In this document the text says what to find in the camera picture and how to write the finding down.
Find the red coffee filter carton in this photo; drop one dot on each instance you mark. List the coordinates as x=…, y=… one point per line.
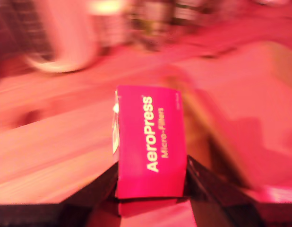
x=150, y=142

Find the white electric kettle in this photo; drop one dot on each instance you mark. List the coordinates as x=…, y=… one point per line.
x=70, y=37

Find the large open cardboard box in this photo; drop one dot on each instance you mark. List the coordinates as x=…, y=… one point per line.
x=254, y=99

